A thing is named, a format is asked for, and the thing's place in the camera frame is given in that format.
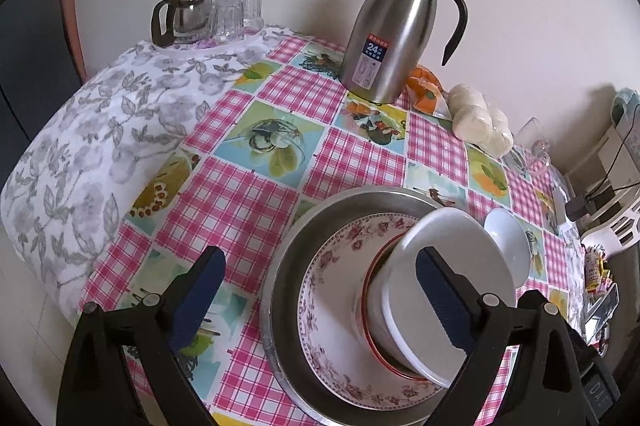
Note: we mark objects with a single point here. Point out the large stainless steel plate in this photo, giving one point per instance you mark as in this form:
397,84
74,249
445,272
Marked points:
285,286

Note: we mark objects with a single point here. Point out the white grey floral cloth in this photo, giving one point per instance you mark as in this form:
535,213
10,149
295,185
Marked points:
100,131

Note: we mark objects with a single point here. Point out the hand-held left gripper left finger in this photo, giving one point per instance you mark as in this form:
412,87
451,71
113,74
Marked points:
197,301

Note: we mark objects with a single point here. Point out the white floral rim plate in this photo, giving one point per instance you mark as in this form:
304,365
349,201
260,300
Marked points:
335,306

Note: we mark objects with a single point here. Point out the white appliance with teal cloth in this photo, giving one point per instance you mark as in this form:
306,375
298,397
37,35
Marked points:
622,141

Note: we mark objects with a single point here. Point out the red rim white bowl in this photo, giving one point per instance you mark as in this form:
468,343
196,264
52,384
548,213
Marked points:
370,306

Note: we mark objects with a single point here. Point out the black charger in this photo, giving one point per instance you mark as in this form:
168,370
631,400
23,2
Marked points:
582,206

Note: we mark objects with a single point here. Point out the pink checked tablecloth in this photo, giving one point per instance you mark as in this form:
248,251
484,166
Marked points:
235,196

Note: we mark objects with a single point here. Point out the clear glass mug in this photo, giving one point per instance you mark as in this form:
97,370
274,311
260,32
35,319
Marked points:
527,146

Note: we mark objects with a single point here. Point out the white plastic chair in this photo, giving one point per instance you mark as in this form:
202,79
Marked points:
617,221

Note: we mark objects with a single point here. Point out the bag of white buns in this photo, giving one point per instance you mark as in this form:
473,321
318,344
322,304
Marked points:
477,121

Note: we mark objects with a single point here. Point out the orange snack packet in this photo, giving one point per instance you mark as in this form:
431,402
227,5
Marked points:
425,91

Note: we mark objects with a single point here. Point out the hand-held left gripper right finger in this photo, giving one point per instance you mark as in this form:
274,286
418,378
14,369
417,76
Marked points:
442,301

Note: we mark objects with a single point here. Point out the yellow red snack packet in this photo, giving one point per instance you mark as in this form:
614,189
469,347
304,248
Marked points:
594,268

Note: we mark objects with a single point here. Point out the stainless steel thermos jug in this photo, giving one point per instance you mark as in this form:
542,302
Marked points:
385,41

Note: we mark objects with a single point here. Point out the plain white bowl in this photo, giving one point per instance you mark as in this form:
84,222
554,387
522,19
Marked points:
400,306
510,241

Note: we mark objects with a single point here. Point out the dark labelled box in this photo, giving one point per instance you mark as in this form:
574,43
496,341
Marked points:
602,311

